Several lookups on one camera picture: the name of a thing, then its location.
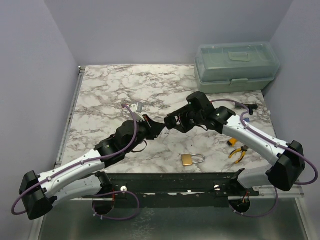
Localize aluminium side rail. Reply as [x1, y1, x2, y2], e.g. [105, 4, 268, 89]
[53, 66, 86, 169]

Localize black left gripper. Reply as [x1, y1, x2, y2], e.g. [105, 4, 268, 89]
[125, 115, 166, 154]

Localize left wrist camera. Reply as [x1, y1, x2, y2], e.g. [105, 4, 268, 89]
[130, 101, 143, 119]

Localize yellow-handled pliers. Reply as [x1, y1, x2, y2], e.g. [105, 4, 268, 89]
[228, 145, 249, 165]

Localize black base frame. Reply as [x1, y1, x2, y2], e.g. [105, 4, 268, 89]
[93, 171, 259, 212]

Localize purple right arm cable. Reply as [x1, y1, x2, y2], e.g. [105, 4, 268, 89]
[211, 99, 320, 186]

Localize brass padlock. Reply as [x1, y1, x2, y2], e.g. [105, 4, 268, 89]
[181, 153, 206, 167]

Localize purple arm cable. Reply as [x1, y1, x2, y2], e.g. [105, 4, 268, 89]
[11, 103, 138, 216]
[211, 99, 320, 186]

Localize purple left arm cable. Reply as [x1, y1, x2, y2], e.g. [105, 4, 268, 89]
[11, 103, 138, 216]

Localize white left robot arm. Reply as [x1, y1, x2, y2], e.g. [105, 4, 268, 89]
[18, 114, 165, 220]

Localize black padlock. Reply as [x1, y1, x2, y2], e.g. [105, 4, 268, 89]
[164, 116, 180, 130]

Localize yellow utility knife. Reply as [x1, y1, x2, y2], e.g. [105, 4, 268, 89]
[227, 138, 238, 147]

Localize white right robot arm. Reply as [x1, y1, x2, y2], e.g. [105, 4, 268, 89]
[164, 91, 306, 196]

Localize black T-shaped tool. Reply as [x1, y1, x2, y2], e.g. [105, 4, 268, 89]
[234, 103, 258, 115]

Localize green translucent plastic toolbox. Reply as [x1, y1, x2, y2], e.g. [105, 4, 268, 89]
[194, 42, 281, 94]

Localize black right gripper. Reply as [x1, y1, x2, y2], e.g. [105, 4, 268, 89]
[168, 104, 204, 134]

